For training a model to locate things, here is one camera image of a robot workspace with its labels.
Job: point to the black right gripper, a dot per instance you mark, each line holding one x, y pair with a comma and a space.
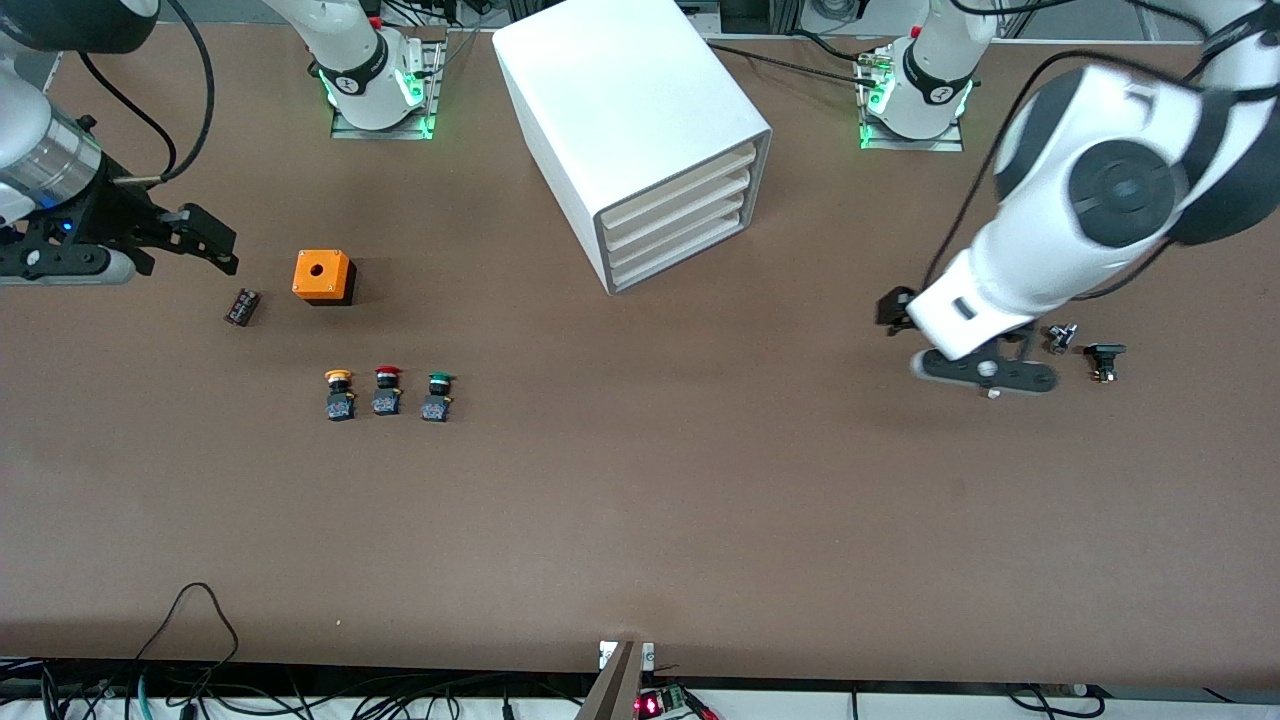
118, 215

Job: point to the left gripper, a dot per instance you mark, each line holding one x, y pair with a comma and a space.
893, 309

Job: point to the white plastic tray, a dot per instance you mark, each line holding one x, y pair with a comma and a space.
640, 244

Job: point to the green push button switch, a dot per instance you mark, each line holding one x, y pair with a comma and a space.
437, 405

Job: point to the black terminal block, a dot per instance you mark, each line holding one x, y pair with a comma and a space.
242, 307

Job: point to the small silver metal fitting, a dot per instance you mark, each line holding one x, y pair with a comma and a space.
1062, 338

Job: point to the circuit board with red light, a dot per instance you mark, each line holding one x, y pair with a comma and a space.
660, 703

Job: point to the orange button enclosure box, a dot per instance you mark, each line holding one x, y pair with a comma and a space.
320, 272

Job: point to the aluminium left arm base plate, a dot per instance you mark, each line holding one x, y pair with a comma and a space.
950, 143

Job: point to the yellow push button switch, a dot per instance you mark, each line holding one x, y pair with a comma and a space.
340, 400

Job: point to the small black switch part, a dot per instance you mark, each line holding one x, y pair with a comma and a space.
1104, 352

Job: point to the red push button switch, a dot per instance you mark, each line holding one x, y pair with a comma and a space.
386, 398

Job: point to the aluminium right arm base plate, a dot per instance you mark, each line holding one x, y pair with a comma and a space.
432, 100

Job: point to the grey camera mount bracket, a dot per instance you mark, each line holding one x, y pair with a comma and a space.
615, 680

